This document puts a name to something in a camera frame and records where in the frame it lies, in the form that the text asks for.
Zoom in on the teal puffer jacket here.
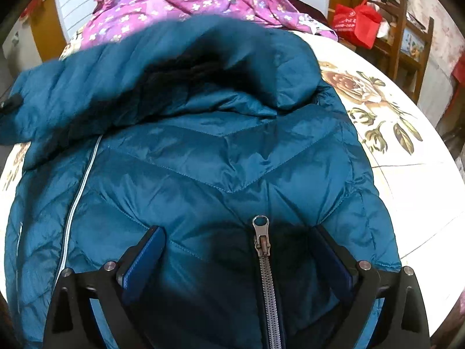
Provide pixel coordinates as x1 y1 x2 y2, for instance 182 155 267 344
1 16 401 348

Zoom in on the cream floral bed sheet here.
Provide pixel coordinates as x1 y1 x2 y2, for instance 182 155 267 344
0 28 465 339

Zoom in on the wooden chair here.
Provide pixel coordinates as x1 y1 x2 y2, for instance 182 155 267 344
367 0 435 103

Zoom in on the purple floral cloth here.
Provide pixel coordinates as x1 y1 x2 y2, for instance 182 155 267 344
81 0 337 48

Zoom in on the red shopping bag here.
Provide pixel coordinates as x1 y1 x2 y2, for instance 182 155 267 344
332 0 382 50

